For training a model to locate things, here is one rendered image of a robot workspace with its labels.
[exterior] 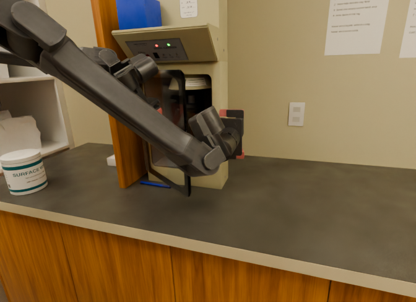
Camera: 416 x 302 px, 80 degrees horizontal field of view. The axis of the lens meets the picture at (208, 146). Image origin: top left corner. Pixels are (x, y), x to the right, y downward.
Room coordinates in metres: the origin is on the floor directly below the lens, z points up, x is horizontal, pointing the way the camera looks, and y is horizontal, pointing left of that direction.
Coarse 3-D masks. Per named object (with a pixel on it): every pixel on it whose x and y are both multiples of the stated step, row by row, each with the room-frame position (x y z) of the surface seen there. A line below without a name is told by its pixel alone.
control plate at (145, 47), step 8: (144, 40) 0.84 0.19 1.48; (152, 40) 0.83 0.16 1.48; (160, 40) 0.83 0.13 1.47; (168, 40) 0.82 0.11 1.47; (176, 40) 0.81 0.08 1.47; (136, 48) 0.88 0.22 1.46; (144, 48) 0.87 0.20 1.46; (152, 48) 0.86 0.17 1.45; (160, 48) 0.85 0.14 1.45; (168, 48) 0.84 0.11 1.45; (176, 48) 0.84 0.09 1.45; (152, 56) 0.89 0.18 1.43; (160, 56) 0.88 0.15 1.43; (168, 56) 0.87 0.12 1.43; (176, 56) 0.86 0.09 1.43; (184, 56) 0.85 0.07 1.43
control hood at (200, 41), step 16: (112, 32) 0.85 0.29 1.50; (128, 32) 0.84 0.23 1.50; (144, 32) 0.82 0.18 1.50; (160, 32) 0.81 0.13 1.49; (176, 32) 0.79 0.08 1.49; (192, 32) 0.78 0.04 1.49; (208, 32) 0.77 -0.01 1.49; (128, 48) 0.89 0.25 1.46; (192, 48) 0.82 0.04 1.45; (208, 48) 0.81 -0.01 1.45
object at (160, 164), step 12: (168, 72) 0.76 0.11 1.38; (180, 72) 0.71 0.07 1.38; (144, 84) 0.90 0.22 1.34; (156, 84) 0.83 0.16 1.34; (168, 84) 0.77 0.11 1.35; (180, 84) 0.71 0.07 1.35; (156, 96) 0.84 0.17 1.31; (168, 96) 0.77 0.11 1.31; (180, 96) 0.72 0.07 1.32; (168, 108) 0.78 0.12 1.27; (180, 108) 0.72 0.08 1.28; (180, 120) 0.72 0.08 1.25; (156, 156) 0.87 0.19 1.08; (156, 168) 0.88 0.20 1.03; (168, 168) 0.80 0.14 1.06; (168, 180) 0.81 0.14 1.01; (180, 180) 0.74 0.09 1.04; (180, 192) 0.75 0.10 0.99
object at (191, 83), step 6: (186, 78) 0.93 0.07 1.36; (192, 78) 0.93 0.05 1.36; (198, 78) 0.93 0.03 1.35; (204, 78) 0.95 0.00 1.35; (210, 78) 0.99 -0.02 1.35; (186, 84) 0.92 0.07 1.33; (192, 84) 0.92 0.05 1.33; (198, 84) 0.92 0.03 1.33; (204, 84) 0.93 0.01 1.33; (210, 84) 0.96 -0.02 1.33
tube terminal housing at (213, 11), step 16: (160, 0) 0.93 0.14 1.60; (176, 0) 0.91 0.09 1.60; (208, 0) 0.87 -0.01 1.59; (224, 0) 0.93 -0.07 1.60; (176, 16) 0.91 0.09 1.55; (208, 16) 0.87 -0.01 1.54; (224, 16) 0.93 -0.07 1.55; (224, 32) 0.92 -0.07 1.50; (224, 48) 0.92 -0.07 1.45; (160, 64) 0.93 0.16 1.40; (176, 64) 0.91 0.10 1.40; (192, 64) 0.89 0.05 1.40; (208, 64) 0.88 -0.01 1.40; (224, 64) 0.92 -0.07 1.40; (224, 80) 0.92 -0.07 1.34; (224, 96) 0.92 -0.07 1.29; (208, 176) 0.88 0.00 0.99; (224, 176) 0.91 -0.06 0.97
